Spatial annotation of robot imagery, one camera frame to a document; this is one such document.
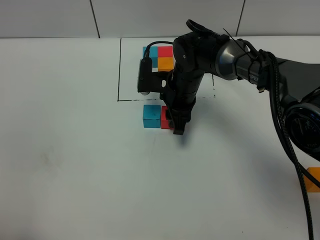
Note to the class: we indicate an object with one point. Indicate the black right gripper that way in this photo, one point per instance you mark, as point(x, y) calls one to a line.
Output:
point(178, 111)

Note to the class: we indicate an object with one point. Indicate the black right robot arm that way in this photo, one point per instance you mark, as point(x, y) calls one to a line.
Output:
point(294, 86)

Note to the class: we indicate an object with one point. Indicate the orange template block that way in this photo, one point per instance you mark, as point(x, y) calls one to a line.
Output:
point(165, 64)

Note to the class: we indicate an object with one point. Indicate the red template block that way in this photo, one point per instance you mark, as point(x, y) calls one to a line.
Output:
point(164, 51)

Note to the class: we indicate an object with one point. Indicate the blue template block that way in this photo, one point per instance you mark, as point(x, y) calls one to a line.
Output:
point(153, 54)

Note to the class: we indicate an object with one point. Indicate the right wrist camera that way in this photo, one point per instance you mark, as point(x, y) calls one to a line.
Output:
point(152, 82)

